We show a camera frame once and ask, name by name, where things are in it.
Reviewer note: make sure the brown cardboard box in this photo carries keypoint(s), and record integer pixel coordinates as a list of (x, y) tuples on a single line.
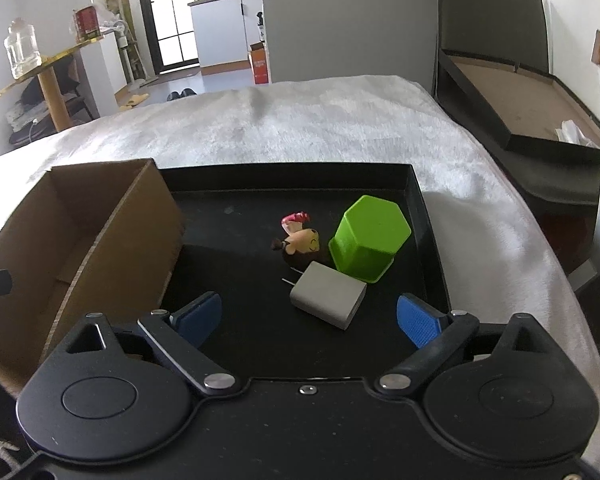
[(130, 240)]

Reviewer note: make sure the grey charger plug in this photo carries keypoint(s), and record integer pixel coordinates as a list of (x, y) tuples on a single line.
[(325, 295)]

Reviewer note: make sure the yellow slippers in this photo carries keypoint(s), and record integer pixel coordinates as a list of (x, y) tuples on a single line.
[(132, 101)]

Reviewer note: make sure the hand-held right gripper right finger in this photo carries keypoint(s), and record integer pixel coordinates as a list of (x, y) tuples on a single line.
[(417, 322)]

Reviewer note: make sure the red tin can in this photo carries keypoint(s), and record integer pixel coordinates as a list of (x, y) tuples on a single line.
[(87, 22)]

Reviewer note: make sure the black framed glass door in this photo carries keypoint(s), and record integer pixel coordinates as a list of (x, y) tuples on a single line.
[(175, 20)]

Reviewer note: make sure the white kitchen cabinet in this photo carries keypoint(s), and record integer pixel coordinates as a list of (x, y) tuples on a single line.
[(220, 30)]

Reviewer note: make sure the green hexagonal cup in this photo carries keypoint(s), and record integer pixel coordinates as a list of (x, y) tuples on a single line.
[(365, 240)]

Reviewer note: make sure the white side cabinet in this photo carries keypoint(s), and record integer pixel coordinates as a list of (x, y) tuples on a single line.
[(105, 75)]

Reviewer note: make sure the white crumpled paper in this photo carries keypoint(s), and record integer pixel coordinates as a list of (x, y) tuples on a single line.
[(575, 132)]

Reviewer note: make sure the round table with gold edge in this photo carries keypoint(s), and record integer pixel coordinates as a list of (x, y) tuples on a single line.
[(55, 95)]

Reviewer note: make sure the black tray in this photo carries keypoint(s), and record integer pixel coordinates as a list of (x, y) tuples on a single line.
[(230, 270)]

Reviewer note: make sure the orange carton box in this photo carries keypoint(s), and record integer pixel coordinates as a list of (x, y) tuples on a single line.
[(260, 65)]

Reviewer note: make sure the small figurine with pink hat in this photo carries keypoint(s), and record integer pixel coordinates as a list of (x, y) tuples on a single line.
[(305, 245)]

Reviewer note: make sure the clear glass jar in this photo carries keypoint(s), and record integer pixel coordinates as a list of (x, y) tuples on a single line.
[(22, 55)]

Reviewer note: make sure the black framed brown board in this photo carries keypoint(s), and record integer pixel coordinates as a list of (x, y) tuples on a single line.
[(510, 100)]

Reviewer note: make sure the white fluffy blanket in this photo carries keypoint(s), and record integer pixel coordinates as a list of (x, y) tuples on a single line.
[(330, 120)]

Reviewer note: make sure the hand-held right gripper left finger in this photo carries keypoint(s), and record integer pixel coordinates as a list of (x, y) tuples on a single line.
[(200, 317)]

